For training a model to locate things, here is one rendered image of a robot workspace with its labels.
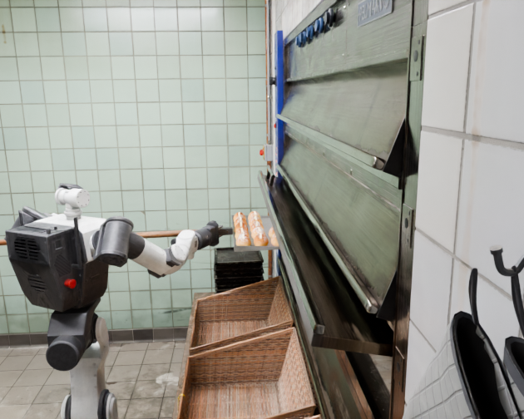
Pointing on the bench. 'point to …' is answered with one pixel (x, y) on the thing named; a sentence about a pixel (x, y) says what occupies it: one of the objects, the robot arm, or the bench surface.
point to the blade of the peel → (253, 239)
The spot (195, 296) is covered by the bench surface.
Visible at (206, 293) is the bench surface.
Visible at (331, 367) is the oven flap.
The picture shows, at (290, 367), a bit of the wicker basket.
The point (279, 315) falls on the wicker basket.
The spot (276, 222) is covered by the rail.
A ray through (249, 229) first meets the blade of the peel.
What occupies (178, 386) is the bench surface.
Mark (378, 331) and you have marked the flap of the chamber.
